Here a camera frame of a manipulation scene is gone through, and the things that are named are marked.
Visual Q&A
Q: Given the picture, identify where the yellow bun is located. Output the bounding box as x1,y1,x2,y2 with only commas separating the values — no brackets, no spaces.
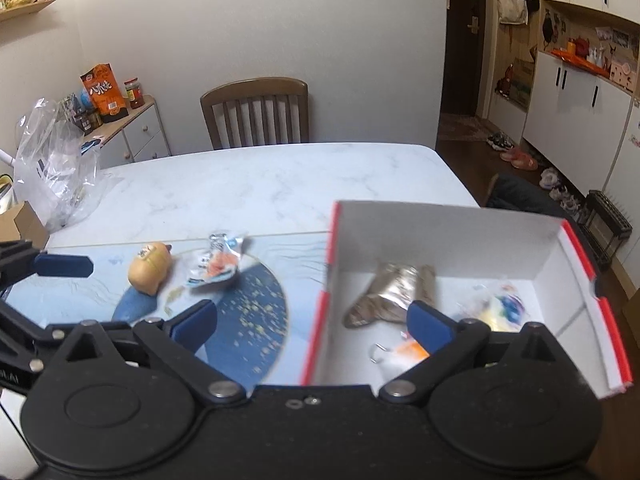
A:
457,281,530,333

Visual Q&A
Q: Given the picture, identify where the pink binder clip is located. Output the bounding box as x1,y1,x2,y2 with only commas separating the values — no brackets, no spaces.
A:
368,338,430,367

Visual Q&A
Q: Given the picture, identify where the yellow lucky cat toy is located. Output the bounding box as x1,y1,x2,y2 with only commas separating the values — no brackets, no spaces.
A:
128,242,172,296

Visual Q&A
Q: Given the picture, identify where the gold foil snack bag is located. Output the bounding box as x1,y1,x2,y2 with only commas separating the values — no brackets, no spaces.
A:
343,263,436,330

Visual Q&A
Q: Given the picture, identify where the white blue snack packet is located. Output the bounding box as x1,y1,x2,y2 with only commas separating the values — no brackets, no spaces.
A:
186,233,244,288

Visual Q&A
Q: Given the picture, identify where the brown cardboard box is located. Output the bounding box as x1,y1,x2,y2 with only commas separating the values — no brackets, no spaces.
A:
0,202,49,249

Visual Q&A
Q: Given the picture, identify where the clear plastic bag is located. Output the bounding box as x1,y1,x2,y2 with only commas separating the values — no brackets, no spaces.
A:
13,98,122,233

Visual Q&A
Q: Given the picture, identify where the red white cardboard box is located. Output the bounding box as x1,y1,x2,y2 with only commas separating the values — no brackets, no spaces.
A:
300,200,634,399

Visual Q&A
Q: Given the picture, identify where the blue printed table mat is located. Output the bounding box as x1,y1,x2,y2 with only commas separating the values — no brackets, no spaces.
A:
6,233,326,390

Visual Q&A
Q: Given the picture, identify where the white side cabinet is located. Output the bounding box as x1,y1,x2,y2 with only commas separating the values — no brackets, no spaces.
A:
85,94,171,168

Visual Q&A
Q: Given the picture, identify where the orange snack box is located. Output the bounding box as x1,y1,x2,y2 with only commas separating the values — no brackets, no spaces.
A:
81,64,128,124

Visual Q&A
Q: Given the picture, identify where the red lidded jar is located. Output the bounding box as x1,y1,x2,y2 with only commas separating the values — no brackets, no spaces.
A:
125,78,144,110

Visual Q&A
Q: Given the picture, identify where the black floor rack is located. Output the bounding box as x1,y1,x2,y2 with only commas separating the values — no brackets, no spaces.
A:
580,190,632,270

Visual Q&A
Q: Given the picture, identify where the wooden dining chair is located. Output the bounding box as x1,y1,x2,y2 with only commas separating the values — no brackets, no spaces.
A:
200,77,310,150

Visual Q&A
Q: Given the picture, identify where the white shoe cabinet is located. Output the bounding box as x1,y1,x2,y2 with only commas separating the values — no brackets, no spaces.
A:
523,52,631,195

